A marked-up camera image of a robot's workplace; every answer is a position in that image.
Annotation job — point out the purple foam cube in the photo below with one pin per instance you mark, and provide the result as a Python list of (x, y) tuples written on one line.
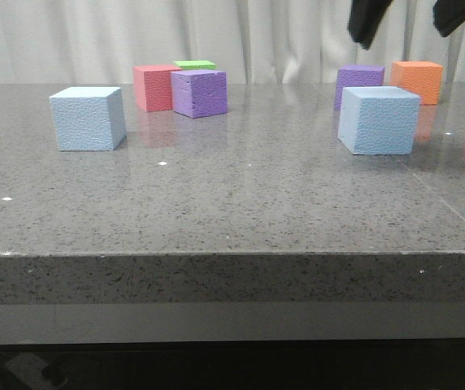
[(357, 76), (199, 93)]

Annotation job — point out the light blue foam cube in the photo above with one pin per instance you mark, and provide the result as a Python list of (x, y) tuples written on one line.
[(88, 118), (378, 120)]

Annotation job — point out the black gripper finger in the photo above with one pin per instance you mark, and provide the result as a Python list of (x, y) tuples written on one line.
[(364, 20), (448, 15)]

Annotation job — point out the purple foam cube left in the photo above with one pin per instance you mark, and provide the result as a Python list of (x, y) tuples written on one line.
[(199, 93)]

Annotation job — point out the green foam cube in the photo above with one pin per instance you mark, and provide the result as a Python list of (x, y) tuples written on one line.
[(187, 65)]

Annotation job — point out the white pleated curtain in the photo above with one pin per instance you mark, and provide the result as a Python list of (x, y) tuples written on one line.
[(260, 42)]

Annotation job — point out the red foam cube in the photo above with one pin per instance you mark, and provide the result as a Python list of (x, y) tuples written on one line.
[(152, 86)]

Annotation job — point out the purple foam cube right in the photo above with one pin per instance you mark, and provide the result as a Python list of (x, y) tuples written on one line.
[(357, 76)]

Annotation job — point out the orange foam cube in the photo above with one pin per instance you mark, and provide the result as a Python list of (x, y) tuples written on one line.
[(420, 77)]

